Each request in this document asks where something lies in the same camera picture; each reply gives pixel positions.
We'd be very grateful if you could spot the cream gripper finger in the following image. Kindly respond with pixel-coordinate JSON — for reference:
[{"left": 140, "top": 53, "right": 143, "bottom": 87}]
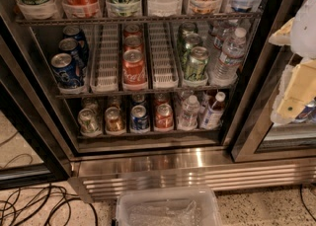
[
  {"left": 269, "top": 18, "right": 294, "bottom": 46},
  {"left": 271, "top": 58, "right": 316, "bottom": 125}
]

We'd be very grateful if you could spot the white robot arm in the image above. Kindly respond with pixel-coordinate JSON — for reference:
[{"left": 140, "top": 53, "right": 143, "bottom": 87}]
[{"left": 269, "top": 0, "right": 316, "bottom": 125}]

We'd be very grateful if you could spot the water bottle middle shelf back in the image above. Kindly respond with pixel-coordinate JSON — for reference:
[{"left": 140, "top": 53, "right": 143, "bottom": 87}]
[{"left": 204, "top": 20, "right": 238, "bottom": 57}]

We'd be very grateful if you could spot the water bottle middle shelf front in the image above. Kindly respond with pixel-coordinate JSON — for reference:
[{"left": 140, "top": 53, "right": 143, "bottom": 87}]
[{"left": 210, "top": 28, "right": 247, "bottom": 87}]

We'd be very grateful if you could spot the red-cap juice bottle bottom shelf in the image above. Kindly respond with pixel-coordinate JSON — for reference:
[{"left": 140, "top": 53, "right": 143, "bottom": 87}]
[{"left": 200, "top": 92, "right": 225, "bottom": 129}]

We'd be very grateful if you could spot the water bottle bottom shelf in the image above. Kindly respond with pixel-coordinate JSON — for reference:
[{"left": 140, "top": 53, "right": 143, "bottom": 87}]
[{"left": 179, "top": 95, "right": 199, "bottom": 130}]

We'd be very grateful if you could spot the red coke can bottom shelf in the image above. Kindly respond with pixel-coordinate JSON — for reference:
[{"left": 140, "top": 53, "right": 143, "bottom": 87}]
[{"left": 155, "top": 104, "right": 174, "bottom": 128}]

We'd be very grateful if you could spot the blue pepsi can bottom shelf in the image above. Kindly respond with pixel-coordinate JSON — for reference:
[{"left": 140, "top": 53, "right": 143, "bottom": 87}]
[{"left": 130, "top": 105, "right": 149, "bottom": 132}]

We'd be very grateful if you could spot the gold can bottom shelf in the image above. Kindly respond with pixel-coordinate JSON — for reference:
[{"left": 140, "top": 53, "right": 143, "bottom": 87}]
[{"left": 105, "top": 107, "right": 125, "bottom": 132}]

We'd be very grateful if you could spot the stainless fridge base grille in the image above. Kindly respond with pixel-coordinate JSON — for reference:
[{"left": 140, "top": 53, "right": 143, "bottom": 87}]
[{"left": 68, "top": 147, "right": 316, "bottom": 203}]

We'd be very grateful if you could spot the open glass fridge door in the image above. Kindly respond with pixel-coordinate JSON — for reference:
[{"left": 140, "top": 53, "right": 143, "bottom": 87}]
[{"left": 0, "top": 17, "right": 71, "bottom": 189}]

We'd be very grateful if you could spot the blue can right compartment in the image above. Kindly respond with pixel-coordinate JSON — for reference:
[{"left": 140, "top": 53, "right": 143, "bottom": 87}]
[{"left": 293, "top": 100, "right": 316, "bottom": 123}]

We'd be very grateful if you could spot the green lacroix can front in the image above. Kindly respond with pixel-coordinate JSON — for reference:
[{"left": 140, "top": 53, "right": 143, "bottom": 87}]
[{"left": 184, "top": 46, "right": 209, "bottom": 81}]

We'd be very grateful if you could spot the green lacroix can middle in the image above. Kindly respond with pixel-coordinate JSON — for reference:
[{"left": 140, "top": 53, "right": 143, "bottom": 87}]
[{"left": 180, "top": 33, "right": 202, "bottom": 69}]

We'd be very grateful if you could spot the green lacroix can back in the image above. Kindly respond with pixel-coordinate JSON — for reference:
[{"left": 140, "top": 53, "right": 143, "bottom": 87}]
[{"left": 178, "top": 22, "right": 198, "bottom": 41}]

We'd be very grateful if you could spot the empty white tray right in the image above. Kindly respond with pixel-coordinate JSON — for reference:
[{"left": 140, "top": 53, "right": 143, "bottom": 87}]
[{"left": 148, "top": 23, "right": 179, "bottom": 89}]

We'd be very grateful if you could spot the red coca-cola can middle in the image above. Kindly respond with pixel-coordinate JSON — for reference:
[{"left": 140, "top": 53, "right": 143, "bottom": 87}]
[{"left": 123, "top": 36, "right": 143, "bottom": 52}]

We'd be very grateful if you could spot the red coca-cola can front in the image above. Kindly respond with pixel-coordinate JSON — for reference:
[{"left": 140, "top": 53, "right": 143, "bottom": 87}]
[{"left": 122, "top": 49, "right": 146, "bottom": 85}]

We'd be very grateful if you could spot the red coca-cola can back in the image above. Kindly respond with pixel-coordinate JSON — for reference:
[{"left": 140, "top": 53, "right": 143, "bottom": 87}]
[{"left": 123, "top": 24, "right": 142, "bottom": 38}]

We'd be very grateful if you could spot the clear plastic storage bin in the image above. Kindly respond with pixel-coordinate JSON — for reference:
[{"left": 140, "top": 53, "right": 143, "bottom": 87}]
[{"left": 116, "top": 187, "right": 222, "bottom": 226}]

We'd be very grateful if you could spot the blue pepsi can middle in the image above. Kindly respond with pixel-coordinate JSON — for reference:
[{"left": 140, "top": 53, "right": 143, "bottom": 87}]
[{"left": 58, "top": 38, "right": 87, "bottom": 68}]

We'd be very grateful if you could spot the blue pepsi can back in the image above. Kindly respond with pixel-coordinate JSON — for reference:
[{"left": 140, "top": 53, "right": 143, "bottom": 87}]
[{"left": 63, "top": 26, "right": 89, "bottom": 52}]

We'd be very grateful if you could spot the blue pepsi can front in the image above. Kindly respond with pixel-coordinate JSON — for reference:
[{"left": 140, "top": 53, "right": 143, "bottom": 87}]
[{"left": 50, "top": 53, "right": 84, "bottom": 89}]

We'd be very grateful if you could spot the black cable right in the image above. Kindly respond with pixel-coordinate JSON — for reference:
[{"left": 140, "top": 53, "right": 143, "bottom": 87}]
[{"left": 299, "top": 184, "right": 316, "bottom": 223}]

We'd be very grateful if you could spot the black floor cables left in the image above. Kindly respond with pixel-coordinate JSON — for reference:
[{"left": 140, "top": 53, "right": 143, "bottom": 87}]
[{"left": 0, "top": 130, "right": 99, "bottom": 226}]

